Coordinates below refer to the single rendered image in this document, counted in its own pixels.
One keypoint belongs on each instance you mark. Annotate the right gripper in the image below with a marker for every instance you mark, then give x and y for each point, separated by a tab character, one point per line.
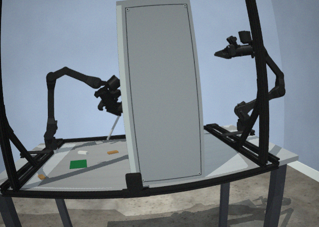
230	51

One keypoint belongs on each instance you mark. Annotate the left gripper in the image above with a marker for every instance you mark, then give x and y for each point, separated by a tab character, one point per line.
113	106

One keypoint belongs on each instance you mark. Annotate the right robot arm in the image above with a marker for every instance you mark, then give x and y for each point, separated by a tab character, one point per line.
242	109

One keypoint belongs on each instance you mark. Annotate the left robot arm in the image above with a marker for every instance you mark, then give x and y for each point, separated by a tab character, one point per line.
110	87

